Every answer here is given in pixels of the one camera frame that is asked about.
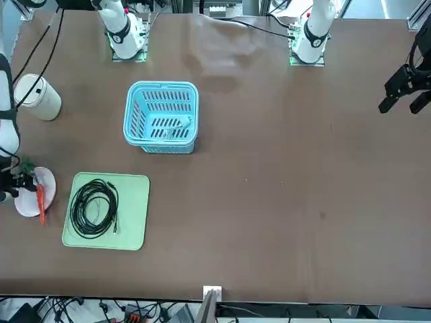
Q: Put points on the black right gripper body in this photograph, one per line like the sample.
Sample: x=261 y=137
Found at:
x=8 y=175

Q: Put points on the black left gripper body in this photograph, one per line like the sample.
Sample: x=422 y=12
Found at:
x=423 y=47

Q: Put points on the orange toy carrot green leaves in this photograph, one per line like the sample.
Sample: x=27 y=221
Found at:
x=41 y=202

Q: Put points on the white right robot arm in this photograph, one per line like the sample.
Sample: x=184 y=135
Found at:
x=119 y=33

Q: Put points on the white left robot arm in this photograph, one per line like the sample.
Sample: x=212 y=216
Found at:
x=314 y=37

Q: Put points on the pink plate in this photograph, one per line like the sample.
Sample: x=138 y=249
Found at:
x=47 y=185

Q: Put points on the green tray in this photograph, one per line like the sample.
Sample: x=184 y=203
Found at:
x=133 y=208

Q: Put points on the blue plastic basket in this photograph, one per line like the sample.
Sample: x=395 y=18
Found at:
x=161 y=145

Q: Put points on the cream small trash bin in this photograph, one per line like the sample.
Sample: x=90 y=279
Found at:
x=43 y=101

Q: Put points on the red black power strip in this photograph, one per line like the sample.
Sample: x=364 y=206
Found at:
x=134 y=314

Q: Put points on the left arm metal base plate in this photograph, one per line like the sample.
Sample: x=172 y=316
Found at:
x=320 y=62

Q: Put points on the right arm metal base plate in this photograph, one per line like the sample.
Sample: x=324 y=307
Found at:
x=141 y=43

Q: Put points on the aluminium profile post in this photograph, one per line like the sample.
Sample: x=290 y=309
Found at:
x=210 y=303

